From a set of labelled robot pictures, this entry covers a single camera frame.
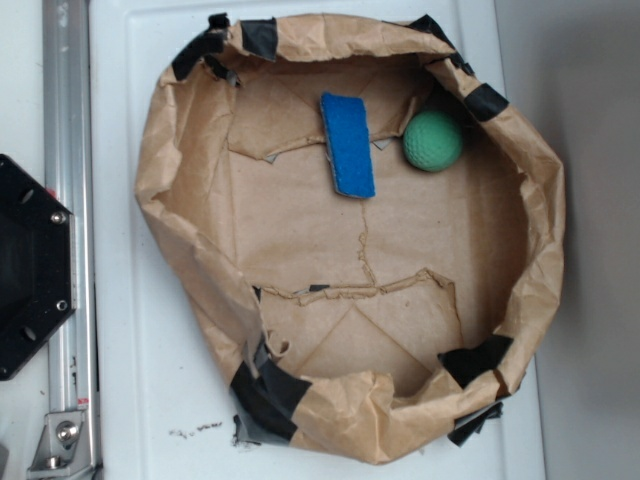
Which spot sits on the white plastic board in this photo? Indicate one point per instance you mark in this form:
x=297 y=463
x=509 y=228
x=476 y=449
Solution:
x=165 y=410

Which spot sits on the aluminium extrusion rail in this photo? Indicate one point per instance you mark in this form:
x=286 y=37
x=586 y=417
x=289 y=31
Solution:
x=72 y=351

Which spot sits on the metal corner bracket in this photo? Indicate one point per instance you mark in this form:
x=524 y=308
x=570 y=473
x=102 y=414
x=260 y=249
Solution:
x=63 y=451

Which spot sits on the blue rectangular sponge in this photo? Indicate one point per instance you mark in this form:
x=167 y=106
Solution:
x=347 y=139

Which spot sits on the brown paper bag tray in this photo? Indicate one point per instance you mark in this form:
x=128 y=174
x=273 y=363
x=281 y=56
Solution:
x=364 y=328

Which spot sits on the green dimpled foam ball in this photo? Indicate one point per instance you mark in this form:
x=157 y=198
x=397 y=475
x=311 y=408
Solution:
x=432 y=141

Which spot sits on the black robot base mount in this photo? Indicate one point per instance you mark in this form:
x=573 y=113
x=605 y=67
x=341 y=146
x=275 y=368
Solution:
x=36 y=267

